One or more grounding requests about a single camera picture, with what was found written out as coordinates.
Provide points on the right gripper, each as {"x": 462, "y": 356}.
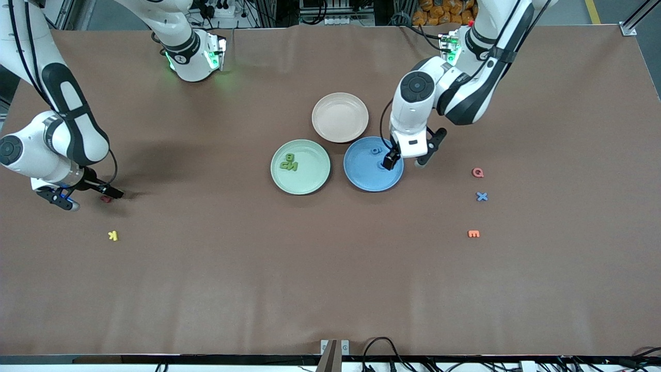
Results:
{"x": 93, "y": 183}

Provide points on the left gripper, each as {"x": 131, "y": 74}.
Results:
{"x": 391, "y": 159}

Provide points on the blue round plate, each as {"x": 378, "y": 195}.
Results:
{"x": 369, "y": 178}

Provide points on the yellow foam letter K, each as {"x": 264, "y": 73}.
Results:
{"x": 113, "y": 235}

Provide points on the beige round plate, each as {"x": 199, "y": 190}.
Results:
{"x": 341, "y": 118}

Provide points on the red foam letter Q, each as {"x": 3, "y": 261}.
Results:
{"x": 478, "y": 172}

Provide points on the green round plate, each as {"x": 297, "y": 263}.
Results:
{"x": 304, "y": 181}

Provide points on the blue foam letter X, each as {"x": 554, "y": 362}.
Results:
{"x": 482, "y": 196}

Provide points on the orange foam letter E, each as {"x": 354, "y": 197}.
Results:
{"x": 473, "y": 234}

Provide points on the brown table cover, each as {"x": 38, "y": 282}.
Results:
{"x": 330, "y": 268}

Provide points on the long white socket strip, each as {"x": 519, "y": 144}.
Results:
{"x": 351, "y": 20}

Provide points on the orange bags pile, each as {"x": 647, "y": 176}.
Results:
{"x": 439, "y": 13}

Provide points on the black table edge strip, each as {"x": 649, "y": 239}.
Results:
{"x": 155, "y": 359}

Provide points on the white power strip with plugs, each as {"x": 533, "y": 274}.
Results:
{"x": 227, "y": 10}

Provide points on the small metal clamp bracket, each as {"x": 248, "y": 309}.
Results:
{"x": 345, "y": 347}

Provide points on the brown upright post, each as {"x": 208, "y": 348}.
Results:
{"x": 329, "y": 359}

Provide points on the aluminium frame rail with bracket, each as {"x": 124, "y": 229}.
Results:
{"x": 628, "y": 29}

